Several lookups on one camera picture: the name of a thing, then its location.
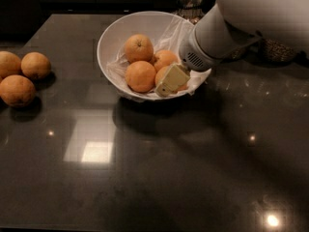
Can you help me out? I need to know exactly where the glass cereal jar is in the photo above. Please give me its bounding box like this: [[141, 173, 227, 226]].
[[258, 39, 296, 64], [226, 47, 247, 61], [174, 0, 204, 24]]

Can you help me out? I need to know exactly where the table orange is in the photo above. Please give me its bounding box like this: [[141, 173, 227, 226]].
[[21, 52, 51, 80], [0, 74, 36, 108], [0, 51, 21, 78]]

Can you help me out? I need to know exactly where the upper left table orange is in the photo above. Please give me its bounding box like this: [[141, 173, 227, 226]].
[[0, 51, 21, 78]]

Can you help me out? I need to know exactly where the front table orange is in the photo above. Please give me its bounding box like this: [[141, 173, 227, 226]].
[[0, 74, 36, 108]]

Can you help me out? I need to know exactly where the middle glass cereal jar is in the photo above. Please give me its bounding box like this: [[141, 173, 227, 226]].
[[226, 47, 247, 61]]

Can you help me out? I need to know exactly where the clear plastic bag liner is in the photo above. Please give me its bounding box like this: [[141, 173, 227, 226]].
[[106, 15, 212, 101]]

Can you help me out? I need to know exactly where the upper right table orange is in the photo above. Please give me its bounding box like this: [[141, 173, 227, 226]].
[[21, 52, 51, 80]]

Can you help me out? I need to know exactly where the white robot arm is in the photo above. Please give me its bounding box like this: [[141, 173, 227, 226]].
[[154, 0, 309, 97]]

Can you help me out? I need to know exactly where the right glass cereal jar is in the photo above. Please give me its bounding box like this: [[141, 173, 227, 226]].
[[258, 39, 296, 64]]

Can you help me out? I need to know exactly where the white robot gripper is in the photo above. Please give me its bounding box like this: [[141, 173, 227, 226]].
[[154, 27, 222, 97]]

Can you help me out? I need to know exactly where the left glass cereal jar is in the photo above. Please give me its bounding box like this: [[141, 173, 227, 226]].
[[174, 0, 204, 24]]

